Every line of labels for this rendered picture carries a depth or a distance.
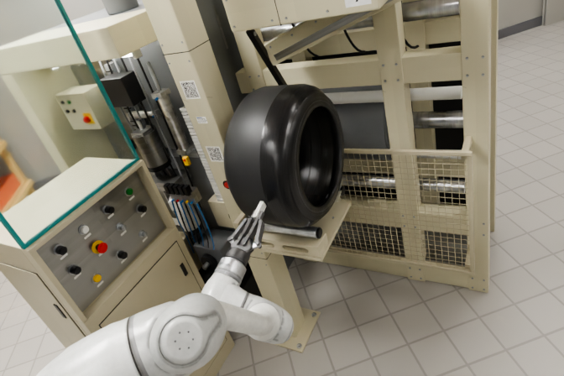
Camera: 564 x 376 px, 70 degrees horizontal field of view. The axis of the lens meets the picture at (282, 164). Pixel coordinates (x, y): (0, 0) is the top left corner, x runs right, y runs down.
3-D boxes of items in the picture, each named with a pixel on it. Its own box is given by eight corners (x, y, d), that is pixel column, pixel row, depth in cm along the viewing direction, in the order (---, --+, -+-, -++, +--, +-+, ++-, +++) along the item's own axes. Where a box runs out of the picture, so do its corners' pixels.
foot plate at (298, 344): (260, 340, 230) (259, 337, 229) (281, 303, 249) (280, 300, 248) (302, 353, 217) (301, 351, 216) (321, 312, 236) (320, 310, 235)
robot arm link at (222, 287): (210, 277, 130) (247, 295, 129) (185, 323, 121) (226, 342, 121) (212, 266, 121) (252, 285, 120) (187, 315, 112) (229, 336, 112)
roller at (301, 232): (243, 220, 174) (249, 216, 177) (245, 230, 175) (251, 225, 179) (317, 230, 156) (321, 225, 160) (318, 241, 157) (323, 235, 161)
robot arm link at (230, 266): (208, 268, 124) (216, 253, 128) (221, 283, 130) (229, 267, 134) (232, 274, 120) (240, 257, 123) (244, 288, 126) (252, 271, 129)
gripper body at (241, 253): (240, 258, 124) (252, 233, 129) (218, 254, 128) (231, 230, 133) (250, 270, 129) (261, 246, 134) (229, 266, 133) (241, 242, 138)
